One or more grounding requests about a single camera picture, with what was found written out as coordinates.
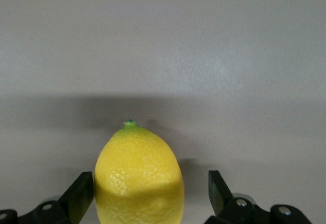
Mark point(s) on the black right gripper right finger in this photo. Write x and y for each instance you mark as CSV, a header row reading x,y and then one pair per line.
x,y
220,196

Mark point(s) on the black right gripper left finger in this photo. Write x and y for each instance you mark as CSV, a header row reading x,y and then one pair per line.
x,y
77,196

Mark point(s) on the yellow lemon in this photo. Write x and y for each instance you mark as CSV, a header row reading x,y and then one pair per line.
x,y
138,178

